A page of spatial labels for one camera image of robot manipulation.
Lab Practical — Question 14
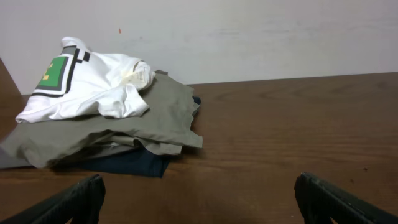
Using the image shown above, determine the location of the white shirt with green print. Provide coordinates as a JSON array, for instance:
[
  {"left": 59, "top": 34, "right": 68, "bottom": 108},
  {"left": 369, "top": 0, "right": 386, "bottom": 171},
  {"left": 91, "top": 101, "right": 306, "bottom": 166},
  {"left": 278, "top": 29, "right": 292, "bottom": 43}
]
[{"left": 16, "top": 37, "right": 155, "bottom": 123}]

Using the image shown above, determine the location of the folded navy blue shirt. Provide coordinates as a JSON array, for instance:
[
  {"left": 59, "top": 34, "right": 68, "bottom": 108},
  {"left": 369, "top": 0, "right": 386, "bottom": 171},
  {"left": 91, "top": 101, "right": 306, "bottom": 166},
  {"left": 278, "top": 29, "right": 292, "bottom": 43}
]
[{"left": 74, "top": 95, "right": 202, "bottom": 179}]

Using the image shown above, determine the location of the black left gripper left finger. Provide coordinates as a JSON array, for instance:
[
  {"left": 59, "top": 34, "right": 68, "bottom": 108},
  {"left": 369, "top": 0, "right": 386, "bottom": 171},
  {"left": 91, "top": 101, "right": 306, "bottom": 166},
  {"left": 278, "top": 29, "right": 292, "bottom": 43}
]
[{"left": 1, "top": 174, "right": 106, "bottom": 224}]

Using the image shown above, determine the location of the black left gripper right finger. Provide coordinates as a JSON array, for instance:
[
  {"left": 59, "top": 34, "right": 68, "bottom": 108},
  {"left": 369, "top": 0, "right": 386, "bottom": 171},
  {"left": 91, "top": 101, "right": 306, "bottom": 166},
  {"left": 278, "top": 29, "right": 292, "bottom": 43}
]
[{"left": 294, "top": 172, "right": 397, "bottom": 224}]

